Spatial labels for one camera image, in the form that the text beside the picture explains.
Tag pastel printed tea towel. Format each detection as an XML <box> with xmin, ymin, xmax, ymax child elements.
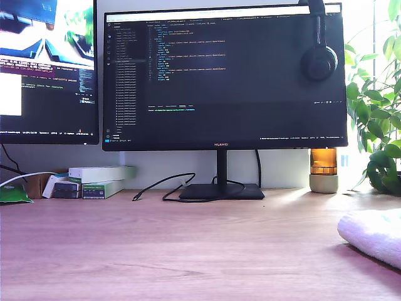
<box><xmin>337</xmin><ymin>208</ymin><xmax>401</xmax><ymax>270</ymax></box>

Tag black Huawei monitor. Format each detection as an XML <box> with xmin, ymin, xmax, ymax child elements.
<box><xmin>102</xmin><ymin>2</ymin><xmax>349</xmax><ymax>201</ymax></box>

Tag long white box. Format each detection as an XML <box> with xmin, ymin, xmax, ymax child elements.
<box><xmin>68</xmin><ymin>165</ymin><xmax>138</xmax><ymax>184</ymax></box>

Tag green and white box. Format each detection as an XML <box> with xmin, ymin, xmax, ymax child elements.
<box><xmin>81</xmin><ymin>179</ymin><xmax>126</xmax><ymax>200</ymax></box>

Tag amber glass jar grey base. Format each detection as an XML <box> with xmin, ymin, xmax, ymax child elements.
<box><xmin>309</xmin><ymin>147</ymin><xmax>340</xmax><ymax>194</ymax></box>

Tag small dark box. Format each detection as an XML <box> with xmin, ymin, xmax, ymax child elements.
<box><xmin>53</xmin><ymin>181</ymin><xmax>80</xmax><ymax>199</ymax></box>

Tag black headphones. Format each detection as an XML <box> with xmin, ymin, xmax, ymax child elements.
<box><xmin>299</xmin><ymin>0</ymin><xmax>340</xmax><ymax>83</ymax></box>

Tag small white box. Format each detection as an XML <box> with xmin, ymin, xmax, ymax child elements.
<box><xmin>41</xmin><ymin>174</ymin><xmax>70</xmax><ymax>199</ymax></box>

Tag black monitor showing terminal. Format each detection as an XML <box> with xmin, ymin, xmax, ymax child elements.
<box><xmin>0</xmin><ymin>0</ymin><xmax>100</xmax><ymax>146</ymax></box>

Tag brown cardboard box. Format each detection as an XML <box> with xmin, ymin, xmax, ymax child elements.
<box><xmin>24</xmin><ymin>171</ymin><xmax>60</xmax><ymax>200</ymax></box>

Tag green leafy houseplant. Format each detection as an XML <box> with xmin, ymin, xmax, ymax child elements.
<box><xmin>344</xmin><ymin>0</ymin><xmax>401</xmax><ymax>195</ymax></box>

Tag green foil packet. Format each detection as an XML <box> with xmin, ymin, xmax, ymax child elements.
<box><xmin>0</xmin><ymin>184</ymin><xmax>34</xmax><ymax>204</ymax></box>

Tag black looped desk cable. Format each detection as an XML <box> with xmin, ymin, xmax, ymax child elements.
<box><xmin>132</xmin><ymin>171</ymin><xmax>197</xmax><ymax>202</ymax></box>

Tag thin black stand cable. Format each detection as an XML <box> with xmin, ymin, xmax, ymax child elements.
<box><xmin>212</xmin><ymin>175</ymin><xmax>247</xmax><ymax>197</ymax></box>

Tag black monitor power cable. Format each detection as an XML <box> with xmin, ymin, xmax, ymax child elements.
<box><xmin>255</xmin><ymin>149</ymin><xmax>263</xmax><ymax>189</ymax></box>

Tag white cable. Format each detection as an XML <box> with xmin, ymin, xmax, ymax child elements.
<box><xmin>0</xmin><ymin>171</ymin><xmax>59</xmax><ymax>189</ymax></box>

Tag thin black wall cable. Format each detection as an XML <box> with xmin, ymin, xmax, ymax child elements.
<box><xmin>0</xmin><ymin>144</ymin><xmax>31</xmax><ymax>176</ymax></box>

